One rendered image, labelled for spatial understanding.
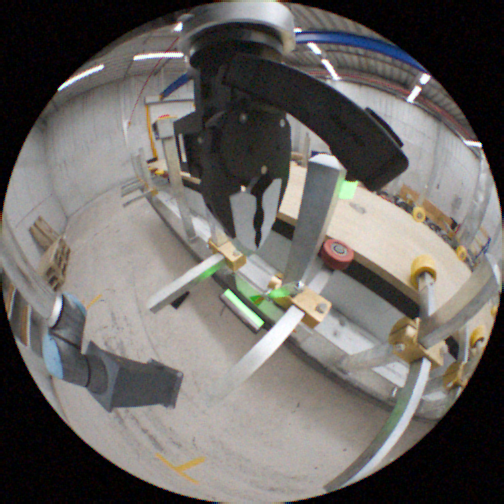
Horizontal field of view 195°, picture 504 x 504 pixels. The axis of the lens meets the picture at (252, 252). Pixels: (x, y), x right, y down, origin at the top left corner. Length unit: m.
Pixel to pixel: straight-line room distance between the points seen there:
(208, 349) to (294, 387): 0.66
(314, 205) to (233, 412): 1.17
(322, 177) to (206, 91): 0.13
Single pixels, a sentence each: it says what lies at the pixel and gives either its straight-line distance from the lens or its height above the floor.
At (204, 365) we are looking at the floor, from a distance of 1.18.
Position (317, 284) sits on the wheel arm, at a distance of 0.35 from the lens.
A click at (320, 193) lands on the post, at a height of 1.07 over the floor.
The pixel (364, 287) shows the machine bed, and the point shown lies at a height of 0.80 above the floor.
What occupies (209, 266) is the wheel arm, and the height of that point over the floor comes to 0.83.
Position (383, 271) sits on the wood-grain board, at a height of 0.89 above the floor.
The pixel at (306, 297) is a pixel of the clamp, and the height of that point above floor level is 0.87.
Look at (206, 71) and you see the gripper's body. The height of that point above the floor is 1.19.
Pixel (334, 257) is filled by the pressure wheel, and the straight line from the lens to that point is 0.35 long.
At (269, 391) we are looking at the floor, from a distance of 1.14.
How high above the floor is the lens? 1.13
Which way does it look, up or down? 45 degrees down
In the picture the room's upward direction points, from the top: straight up
